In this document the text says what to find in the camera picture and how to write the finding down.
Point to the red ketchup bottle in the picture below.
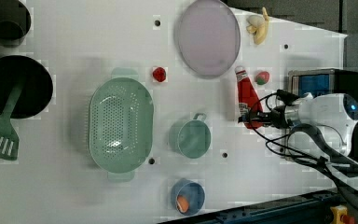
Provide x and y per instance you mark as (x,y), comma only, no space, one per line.
(247,96)

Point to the orange toy carrot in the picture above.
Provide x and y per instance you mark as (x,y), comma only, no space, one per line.
(182,204)

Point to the green cup with handle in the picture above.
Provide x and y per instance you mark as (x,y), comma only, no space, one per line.
(191,137)

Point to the green slotted spatula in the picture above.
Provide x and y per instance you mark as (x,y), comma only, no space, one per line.
(9,139)

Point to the peeled toy banana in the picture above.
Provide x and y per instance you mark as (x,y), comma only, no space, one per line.
(258,26)

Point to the grey round plate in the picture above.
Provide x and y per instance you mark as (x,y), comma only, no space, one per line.
(208,37)

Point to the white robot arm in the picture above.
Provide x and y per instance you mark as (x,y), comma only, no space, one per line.
(343,171)

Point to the small black cup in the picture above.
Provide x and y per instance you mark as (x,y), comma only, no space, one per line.
(15,23)

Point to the large red toy strawberry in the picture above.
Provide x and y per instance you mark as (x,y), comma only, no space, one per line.
(262,78)

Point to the blue bowl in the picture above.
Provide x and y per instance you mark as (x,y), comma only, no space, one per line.
(192,191)

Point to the green perforated colander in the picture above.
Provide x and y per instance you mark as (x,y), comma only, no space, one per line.
(121,114)

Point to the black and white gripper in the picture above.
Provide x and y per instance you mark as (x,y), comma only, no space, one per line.
(275,118)

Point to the small red toy strawberry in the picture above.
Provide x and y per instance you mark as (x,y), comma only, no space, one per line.
(159,74)

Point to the yellow red emergency button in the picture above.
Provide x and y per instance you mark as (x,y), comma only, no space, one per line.
(340,215)

